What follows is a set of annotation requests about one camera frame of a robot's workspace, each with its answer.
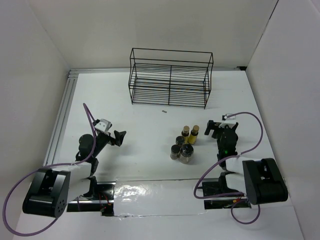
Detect aluminium rail left edge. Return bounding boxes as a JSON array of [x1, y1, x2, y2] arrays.
[[43, 69, 79, 166]]

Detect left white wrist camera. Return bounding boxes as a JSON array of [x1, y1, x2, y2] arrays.
[[94, 119, 112, 134]]

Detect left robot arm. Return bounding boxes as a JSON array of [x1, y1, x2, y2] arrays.
[[22, 130, 127, 219]]

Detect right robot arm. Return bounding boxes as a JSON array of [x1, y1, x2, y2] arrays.
[[204, 120, 289, 205]]

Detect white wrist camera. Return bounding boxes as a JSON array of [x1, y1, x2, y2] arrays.
[[94, 119, 112, 134], [218, 113, 237, 128]]

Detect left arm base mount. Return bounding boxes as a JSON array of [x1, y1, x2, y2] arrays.
[[66, 176, 116, 217]]

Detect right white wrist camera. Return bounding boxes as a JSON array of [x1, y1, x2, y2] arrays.
[[218, 113, 237, 128]]

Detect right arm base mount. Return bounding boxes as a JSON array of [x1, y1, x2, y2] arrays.
[[198, 171, 247, 210]]

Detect large black-lid spice jar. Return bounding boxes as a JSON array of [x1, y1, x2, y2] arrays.
[[179, 143, 194, 164]]

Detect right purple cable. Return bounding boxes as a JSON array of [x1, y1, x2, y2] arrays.
[[194, 111, 264, 224]]

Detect yellow sauce bottle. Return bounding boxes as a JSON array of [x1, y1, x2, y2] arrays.
[[181, 125, 190, 144], [188, 125, 200, 145]]

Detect small black-lid spice jar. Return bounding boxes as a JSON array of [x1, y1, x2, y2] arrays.
[[175, 136, 185, 147]]

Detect black wire rack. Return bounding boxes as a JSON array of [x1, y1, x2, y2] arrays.
[[128, 47, 214, 109]]

